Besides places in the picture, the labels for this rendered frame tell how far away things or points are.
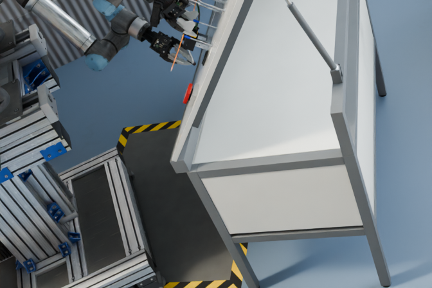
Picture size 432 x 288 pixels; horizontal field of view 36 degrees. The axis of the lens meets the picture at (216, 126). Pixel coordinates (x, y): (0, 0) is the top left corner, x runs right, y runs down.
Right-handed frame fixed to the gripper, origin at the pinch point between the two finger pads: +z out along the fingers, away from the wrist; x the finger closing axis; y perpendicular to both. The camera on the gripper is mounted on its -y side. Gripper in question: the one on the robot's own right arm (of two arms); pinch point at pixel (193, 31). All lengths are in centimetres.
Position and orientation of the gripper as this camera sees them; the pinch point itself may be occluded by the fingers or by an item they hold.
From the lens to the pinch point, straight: 231.8
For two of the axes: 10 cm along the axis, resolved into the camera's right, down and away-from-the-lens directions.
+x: 1.7, -7.4, 6.5
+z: 7.4, 5.3, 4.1
